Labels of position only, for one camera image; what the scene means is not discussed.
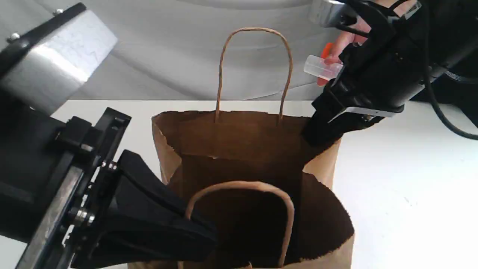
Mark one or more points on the clear tube with orange caps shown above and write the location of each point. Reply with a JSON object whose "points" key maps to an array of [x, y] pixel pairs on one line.
{"points": [[316, 66]]}

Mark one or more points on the silver camera on right arm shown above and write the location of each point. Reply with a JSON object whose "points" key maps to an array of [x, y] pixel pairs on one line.
{"points": [[331, 13]]}

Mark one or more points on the white backdrop cloth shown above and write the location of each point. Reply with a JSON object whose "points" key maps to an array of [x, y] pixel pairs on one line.
{"points": [[170, 49]]}

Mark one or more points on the silver camera on arm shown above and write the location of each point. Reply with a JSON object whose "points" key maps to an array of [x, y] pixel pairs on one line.
{"points": [[44, 67], [331, 13]]}

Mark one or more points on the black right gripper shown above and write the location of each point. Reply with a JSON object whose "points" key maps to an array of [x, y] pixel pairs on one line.
{"points": [[401, 56]]}

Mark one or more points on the silver camera on left arm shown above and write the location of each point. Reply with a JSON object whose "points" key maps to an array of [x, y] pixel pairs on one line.
{"points": [[44, 67]]}

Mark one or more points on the brown paper bag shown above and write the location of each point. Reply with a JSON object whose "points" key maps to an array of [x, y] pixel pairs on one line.
{"points": [[266, 189]]}

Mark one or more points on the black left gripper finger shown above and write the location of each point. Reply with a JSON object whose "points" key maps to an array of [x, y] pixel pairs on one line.
{"points": [[122, 240]]}

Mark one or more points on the person's bare hand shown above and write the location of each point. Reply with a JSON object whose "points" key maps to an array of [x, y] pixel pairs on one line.
{"points": [[332, 50]]}

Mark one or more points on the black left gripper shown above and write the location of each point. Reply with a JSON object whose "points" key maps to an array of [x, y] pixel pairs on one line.
{"points": [[58, 179]]}

